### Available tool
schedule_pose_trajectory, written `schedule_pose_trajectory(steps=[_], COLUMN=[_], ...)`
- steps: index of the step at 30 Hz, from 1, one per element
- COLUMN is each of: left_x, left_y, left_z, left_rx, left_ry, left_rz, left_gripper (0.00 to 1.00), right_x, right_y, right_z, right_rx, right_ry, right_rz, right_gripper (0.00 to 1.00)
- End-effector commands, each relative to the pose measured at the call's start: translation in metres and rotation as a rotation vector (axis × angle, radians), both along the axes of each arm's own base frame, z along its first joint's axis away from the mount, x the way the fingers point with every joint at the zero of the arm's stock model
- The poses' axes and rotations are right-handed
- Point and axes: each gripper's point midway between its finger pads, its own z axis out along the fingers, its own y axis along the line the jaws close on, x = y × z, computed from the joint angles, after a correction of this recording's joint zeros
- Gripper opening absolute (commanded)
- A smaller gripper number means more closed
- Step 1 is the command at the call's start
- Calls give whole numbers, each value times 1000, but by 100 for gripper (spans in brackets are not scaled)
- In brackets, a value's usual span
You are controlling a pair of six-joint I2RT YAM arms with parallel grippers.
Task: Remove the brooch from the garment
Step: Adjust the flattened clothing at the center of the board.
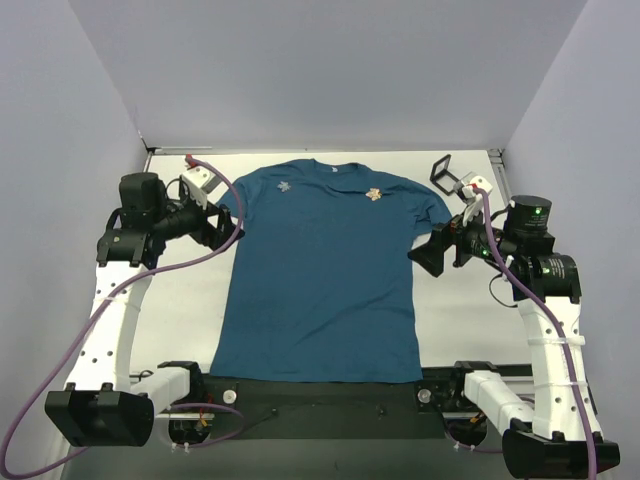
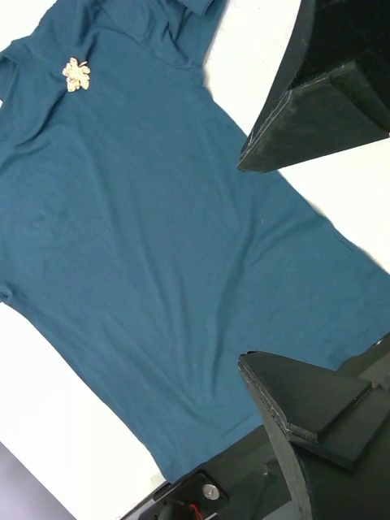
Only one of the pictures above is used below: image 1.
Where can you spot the silver blue leaf brooch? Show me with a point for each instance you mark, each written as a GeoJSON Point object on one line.
{"type": "Point", "coordinates": [284, 186]}

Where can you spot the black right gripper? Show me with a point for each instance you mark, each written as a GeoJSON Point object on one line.
{"type": "Point", "coordinates": [451, 245]}

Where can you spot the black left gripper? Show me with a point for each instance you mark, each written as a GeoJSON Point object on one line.
{"type": "Point", "coordinates": [211, 226]}

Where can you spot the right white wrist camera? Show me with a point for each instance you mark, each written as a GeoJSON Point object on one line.
{"type": "Point", "coordinates": [467, 190]}

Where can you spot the right black display box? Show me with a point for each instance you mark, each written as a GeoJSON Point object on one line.
{"type": "Point", "coordinates": [442, 178]}

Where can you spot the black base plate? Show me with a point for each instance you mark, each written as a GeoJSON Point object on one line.
{"type": "Point", "coordinates": [430, 408]}

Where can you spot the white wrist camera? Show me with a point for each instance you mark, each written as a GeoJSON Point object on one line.
{"type": "Point", "coordinates": [467, 190]}
{"type": "Point", "coordinates": [200, 182]}

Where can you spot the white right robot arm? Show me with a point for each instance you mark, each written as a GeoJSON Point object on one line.
{"type": "Point", "coordinates": [557, 435]}

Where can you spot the gold leaf brooch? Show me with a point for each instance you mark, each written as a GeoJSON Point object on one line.
{"type": "Point", "coordinates": [374, 194]}

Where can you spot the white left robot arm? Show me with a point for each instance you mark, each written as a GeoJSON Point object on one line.
{"type": "Point", "coordinates": [99, 404]}

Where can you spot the blue t-shirt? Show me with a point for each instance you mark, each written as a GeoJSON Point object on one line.
{"type": "Point", "coordinates": [321, 285]}

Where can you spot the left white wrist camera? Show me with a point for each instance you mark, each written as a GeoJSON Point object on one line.
{"type": "Point", "coordinates": [200, 182]}

